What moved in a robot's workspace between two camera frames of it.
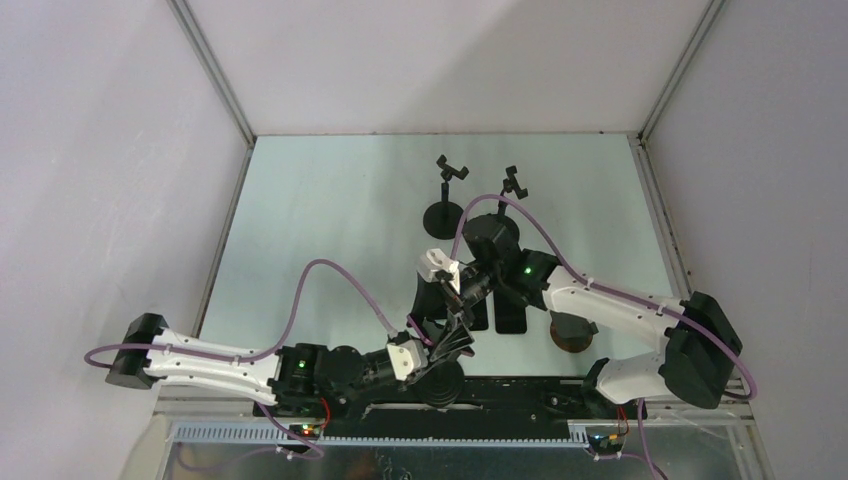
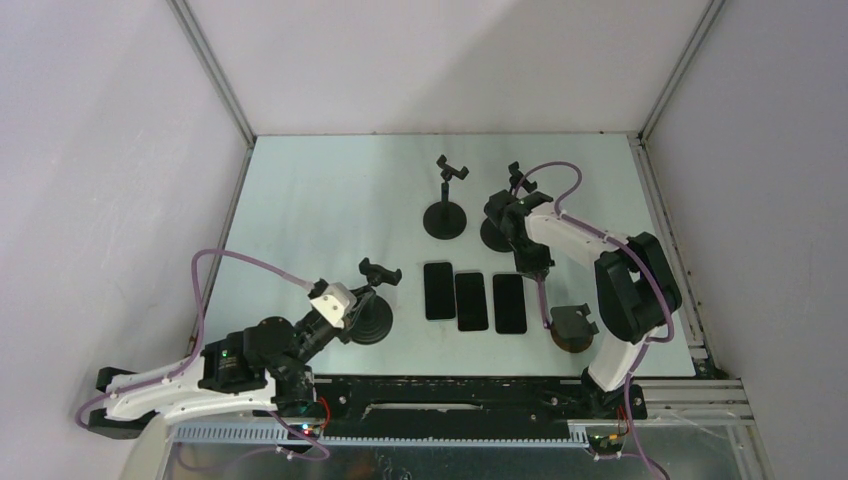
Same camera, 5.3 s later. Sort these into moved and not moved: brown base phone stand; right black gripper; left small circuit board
Moved: right black gripper
Not moved: left small circuit board; brown base phone stand
